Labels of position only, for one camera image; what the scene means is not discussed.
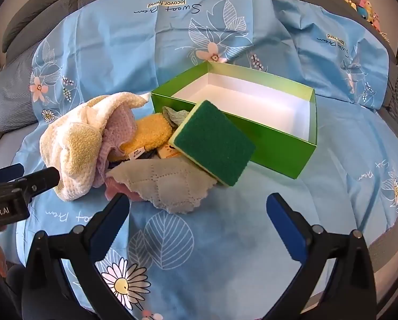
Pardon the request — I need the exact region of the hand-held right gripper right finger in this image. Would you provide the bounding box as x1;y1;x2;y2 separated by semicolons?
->
259;193;377;320

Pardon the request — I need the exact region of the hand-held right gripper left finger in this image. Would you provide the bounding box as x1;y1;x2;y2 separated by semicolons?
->
21;193;143;320

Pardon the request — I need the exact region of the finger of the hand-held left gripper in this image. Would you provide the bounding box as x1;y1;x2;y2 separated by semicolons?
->
0;167;61;205
0;163;23;186

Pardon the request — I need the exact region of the cream knitted towel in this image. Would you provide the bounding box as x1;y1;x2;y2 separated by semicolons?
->
40;91;149;202

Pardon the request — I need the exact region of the grey quilted cloth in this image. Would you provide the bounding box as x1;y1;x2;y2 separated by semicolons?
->
105;158;218;214

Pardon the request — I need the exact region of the green cardboard box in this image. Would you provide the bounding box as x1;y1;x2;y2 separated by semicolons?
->
150;61;318;179

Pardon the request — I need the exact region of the orange tree-print card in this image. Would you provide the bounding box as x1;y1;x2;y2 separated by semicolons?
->
157;142;183;159

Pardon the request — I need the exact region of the lilac knitted cloth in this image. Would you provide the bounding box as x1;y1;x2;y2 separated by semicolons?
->
92;105;137;189

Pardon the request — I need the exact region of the yellow fluffy cloth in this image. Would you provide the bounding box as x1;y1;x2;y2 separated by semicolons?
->
120;115;174;161

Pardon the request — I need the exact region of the green and yellow sponge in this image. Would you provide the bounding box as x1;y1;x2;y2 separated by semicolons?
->
168;100;257;187

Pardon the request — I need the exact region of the grey-green fluffy cloth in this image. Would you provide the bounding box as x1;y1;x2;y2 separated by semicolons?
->
161;106;189;129

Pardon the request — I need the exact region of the grey striped pillow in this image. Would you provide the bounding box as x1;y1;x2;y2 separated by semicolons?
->
0;55;37;133

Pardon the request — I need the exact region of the blue floral printed bedsheet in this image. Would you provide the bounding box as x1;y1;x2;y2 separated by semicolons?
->
0;0;398;320

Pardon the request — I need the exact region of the pile of colourful plush toys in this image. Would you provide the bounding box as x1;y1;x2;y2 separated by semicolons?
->
314;0;391;44

